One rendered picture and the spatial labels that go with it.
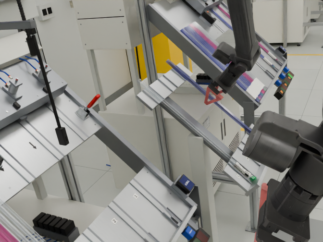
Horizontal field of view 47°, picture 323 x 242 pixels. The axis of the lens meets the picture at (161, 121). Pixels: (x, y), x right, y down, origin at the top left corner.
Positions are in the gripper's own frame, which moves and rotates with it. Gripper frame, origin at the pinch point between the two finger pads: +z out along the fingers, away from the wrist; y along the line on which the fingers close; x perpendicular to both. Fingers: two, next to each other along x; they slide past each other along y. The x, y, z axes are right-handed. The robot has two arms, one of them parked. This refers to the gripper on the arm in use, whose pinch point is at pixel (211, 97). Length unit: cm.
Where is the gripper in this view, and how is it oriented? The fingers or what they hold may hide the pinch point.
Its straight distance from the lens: 141.5
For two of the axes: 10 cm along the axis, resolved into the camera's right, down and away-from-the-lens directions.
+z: -4.8, 6.2, 6.3
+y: -4.8, 4.2, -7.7
